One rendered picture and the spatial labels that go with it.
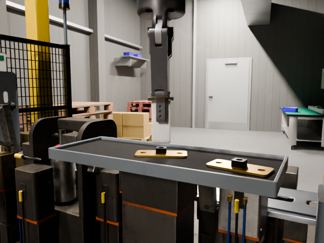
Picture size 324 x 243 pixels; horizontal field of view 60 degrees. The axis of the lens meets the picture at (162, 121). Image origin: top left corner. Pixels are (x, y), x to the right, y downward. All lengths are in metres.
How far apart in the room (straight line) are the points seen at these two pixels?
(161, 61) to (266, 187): 0.21
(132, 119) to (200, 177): 6.07
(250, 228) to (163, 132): 0.25
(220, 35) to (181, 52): 1.28
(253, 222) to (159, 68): 0.33
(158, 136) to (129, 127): 6.03
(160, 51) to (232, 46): 8.52
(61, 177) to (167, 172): 0.44
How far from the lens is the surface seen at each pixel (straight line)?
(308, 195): 0.82
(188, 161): 0.42
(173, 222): 0.44
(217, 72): 8.84
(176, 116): 9.21
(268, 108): 8.79
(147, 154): 0.46
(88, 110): 4.86
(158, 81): 0.41
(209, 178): 0.36
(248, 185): 0.34
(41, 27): 1.94
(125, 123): 6.50
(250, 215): 0.57
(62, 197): 0.79
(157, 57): 0.40
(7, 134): 1.08
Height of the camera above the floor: 1.27
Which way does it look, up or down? 7 degrees down
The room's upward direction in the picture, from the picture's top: straight up
